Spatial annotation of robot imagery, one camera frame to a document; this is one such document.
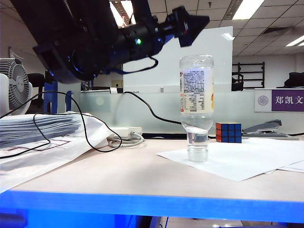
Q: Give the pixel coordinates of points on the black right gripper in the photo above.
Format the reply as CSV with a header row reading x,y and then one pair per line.
x,y
178,23

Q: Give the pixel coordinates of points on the clear plastic bottle yellow label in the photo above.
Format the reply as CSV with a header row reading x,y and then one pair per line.
x,y
197,95

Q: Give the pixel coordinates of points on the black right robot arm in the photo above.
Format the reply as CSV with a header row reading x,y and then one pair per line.
x,y
83,35

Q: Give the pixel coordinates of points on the white board panel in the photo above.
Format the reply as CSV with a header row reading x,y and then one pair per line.
x,y
166,71

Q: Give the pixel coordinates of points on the fluorescent ceiling light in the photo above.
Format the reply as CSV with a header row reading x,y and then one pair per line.
x,y
129,12
247,9
295,41
116,14

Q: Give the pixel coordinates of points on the black shelf rack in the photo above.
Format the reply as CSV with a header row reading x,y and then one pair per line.
x,y
253,64

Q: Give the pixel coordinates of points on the frosted glass desk partition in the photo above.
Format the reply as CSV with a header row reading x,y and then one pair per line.
x,y
154,104

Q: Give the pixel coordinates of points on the white partition clip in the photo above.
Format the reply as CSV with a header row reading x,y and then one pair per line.
x,y
113,90

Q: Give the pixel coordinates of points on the rubik's cube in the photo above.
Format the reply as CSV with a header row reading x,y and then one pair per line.
x,y
229,133

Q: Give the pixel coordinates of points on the black hat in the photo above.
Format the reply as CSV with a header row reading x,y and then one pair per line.
x,y
294,80

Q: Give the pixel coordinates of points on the purple name plate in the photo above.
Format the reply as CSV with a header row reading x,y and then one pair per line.
x,y
287,101

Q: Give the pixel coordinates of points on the white power adapter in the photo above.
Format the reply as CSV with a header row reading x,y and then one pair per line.
x,y
128,130

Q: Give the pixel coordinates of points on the grey stapler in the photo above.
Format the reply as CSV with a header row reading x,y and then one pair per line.
x,y
266,126

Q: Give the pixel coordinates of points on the grey flat tray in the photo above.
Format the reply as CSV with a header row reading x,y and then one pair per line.
x,y
273,135

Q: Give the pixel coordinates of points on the large white paper sheet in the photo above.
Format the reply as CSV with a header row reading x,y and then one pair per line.
x,y
237,161

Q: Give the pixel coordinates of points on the small white partition panel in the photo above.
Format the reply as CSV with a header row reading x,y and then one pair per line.
x,y
69,95

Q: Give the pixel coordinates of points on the blue plastic stand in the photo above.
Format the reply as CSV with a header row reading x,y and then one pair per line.
x,y
51,95

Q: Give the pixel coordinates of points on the black office chair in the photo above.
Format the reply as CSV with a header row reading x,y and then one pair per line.
x,y
35,79

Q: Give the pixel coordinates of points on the small white paper sheet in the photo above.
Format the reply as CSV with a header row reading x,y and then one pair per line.
x,y
297,167

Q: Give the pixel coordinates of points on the paper stack in white bag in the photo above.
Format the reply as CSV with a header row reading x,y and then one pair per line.
x,y
59,152

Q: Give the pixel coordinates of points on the white desk fan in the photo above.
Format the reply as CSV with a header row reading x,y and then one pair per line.
x,y
19,83

